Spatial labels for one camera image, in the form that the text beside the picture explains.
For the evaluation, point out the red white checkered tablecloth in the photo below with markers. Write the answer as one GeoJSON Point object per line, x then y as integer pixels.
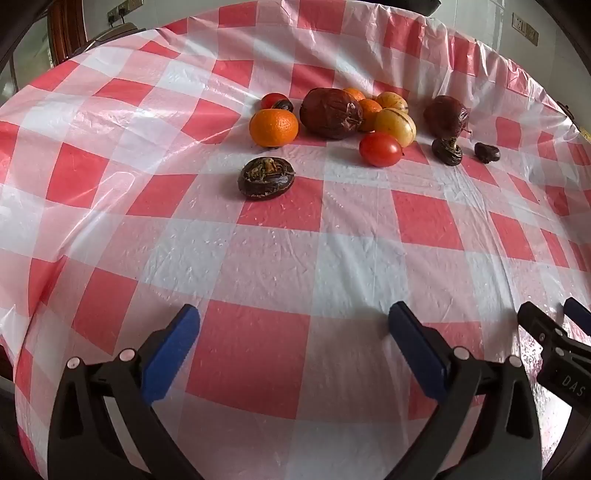
{"type": "Point", "coordinates": [295, 258]}

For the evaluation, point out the small orange mandarin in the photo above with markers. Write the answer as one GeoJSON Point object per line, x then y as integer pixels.
{"type": "Point", "coordinates": [371, 115]}
{"type": "Point", "coordinates": [355, 93]}

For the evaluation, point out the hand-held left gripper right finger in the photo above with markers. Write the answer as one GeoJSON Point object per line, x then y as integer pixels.
{"type": "Point", "coordinates": [415, 355]}

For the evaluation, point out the wall socket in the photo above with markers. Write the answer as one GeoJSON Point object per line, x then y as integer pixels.
{"type": "Point", "coordinates": [124, 10]}
{"type": "Point", "coordinates": [525, 28]}

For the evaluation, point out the yellow striped pepino melon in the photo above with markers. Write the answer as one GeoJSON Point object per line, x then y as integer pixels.
{"type": "Point", "coordinates": [393, 100]}
{"type": "Point", "coordinates": [395, 127]}

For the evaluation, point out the large orange mandarin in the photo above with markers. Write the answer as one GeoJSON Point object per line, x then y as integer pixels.
{"type": "Point", "coordinates": [274, 128]}

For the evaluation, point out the large dark water chestnut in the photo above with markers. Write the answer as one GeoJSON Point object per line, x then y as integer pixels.
{"type": "Point", "coordinates": [265, 177]}

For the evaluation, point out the red tomato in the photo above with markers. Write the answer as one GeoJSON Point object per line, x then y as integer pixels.
{"type": "Point", "coordinates": [273, 98]}
{"type": "Point", "coordinates": [380, 149]}

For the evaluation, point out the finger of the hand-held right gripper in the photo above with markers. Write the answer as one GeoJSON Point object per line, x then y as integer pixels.
{"type": "Point", "coordinates": [581, 314]}
{"type": "Point", "coordinates": [538, 323]}

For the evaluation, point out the large dark red passion fruit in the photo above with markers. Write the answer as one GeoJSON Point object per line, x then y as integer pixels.
{"type": "Point", "coordinates": [330, 113]}

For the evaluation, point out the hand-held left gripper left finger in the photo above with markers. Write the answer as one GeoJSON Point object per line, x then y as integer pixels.
{"type": "Point", "coordinates": [171, 355]}

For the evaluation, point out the wooden door frame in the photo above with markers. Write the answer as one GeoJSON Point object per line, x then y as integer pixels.
{"type": "Point", "coordinates": [69, 32]}

